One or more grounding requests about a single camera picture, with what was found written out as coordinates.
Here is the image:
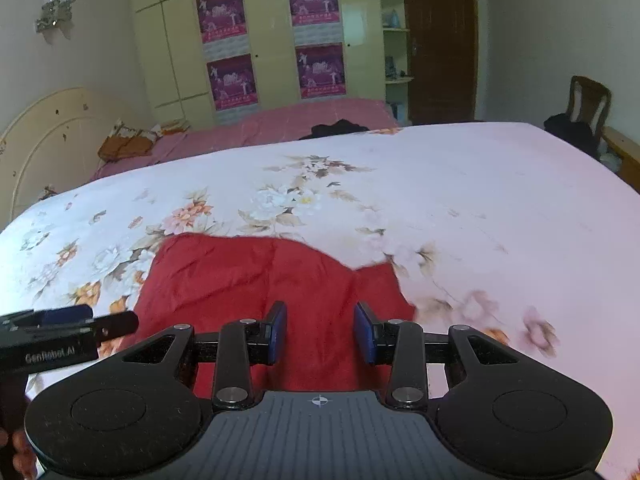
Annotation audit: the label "person's left hand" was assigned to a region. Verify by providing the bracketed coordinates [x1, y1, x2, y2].
[0, 427, 40, 479]

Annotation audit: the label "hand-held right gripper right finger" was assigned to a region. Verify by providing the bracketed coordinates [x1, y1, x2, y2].
[353, 301, 521, 412]

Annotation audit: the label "cream corner shelf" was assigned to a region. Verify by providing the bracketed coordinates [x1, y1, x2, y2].
[376, 0, 416, 122]

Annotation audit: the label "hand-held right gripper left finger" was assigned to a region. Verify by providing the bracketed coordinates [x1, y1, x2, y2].
[122, 301, 289, 411]

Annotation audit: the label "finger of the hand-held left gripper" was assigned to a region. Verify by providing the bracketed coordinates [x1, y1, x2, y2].
[75, 310, 140, 344]
[0, 305, 96, 330]

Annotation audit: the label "red jacket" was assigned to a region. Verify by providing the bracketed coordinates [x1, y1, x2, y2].
[125, 232, 419, 397]

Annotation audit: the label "black clothes on chair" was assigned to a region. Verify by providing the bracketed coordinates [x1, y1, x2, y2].
[543, 112, 602, 159]

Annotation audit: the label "glass wall lamp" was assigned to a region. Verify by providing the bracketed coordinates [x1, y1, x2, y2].
[34, 0, 77, 44]

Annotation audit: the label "floral pillow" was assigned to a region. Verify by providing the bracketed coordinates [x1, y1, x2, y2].
[107, 118, 191, 140]

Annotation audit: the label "pink bedsheet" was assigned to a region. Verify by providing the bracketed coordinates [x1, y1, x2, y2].
[90, 98, 401, 181]

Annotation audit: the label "white paper sheet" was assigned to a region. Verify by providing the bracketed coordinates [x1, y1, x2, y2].
[344, 4, 368, 47]

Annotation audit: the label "pink wall poster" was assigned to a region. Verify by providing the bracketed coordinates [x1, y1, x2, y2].
[295, 43, 348, 99]
[287, 0, 341, 27]
[207, 53, 259, 111]
[196, 0, 249, 43]

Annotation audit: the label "wooden chair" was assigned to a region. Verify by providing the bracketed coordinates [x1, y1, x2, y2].
[570, 75, 612, 136]

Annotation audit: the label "cream wooden headboard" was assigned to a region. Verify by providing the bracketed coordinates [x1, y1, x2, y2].
[0, 87, 157, 232]

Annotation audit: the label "wooden bed frame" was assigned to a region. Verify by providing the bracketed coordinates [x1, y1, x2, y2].
[601, 127, 640, 194]

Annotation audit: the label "bed with pink sheet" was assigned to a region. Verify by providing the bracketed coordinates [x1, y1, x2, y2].
[0, 121, 640, 480]

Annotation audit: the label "black cloth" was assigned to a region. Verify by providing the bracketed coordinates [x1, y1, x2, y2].
[299, 119, 371, 141]

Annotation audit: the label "cream wardrobe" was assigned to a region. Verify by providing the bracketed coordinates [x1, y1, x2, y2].
[125, 0, 403, 126]

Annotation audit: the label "brown wooden door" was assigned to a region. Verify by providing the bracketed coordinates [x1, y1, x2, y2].
[401, 0, 479, 124]

